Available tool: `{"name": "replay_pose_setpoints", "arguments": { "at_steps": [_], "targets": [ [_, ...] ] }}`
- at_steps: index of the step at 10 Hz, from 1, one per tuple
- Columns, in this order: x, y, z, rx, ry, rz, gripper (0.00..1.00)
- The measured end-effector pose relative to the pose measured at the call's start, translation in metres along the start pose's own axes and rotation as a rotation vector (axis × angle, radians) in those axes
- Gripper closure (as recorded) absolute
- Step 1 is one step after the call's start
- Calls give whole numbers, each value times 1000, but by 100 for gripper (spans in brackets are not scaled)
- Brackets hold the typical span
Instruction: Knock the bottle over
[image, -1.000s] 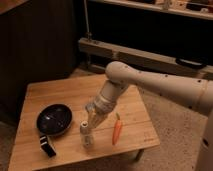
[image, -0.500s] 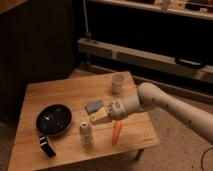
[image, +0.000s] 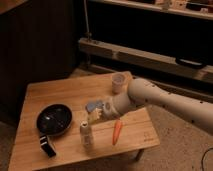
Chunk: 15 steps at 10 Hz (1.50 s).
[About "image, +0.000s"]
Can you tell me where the black frying pan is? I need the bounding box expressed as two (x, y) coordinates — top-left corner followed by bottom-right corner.
(36, 104), (73, 158)

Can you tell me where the small white bottle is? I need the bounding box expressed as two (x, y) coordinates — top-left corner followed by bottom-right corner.
(80, 121), (93, 147)

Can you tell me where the metal pole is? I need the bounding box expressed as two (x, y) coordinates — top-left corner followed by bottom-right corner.
(83, 0), (91, 41)

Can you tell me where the blue sponge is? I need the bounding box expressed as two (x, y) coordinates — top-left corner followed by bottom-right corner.
(85, 101), (96, 113)

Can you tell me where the orange carrot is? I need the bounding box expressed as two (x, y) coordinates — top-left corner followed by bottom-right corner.
(112, 120), (123, 145)

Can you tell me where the translucent plastic cup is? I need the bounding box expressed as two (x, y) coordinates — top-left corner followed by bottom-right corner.
(111, 73), (125, 94)

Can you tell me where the black handle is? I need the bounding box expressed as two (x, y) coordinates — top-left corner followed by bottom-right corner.
(175, 58), (207, 69)

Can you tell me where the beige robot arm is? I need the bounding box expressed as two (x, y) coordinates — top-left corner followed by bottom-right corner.
(85, 78), (213, 135)

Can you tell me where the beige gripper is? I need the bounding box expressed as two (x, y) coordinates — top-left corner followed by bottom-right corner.
(88, 101), (119, 124)

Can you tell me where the wooden table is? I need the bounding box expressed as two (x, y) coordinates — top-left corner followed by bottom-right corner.
(8, 74), (160, 171)

